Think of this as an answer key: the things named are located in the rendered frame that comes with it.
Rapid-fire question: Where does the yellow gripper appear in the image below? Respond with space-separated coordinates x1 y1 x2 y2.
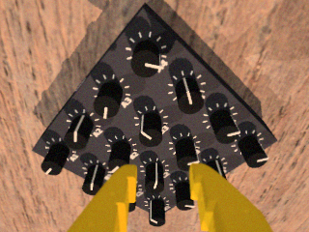
67 163 273 232

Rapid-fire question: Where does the dark grey knob box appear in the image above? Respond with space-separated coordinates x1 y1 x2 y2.
32 3 278 227

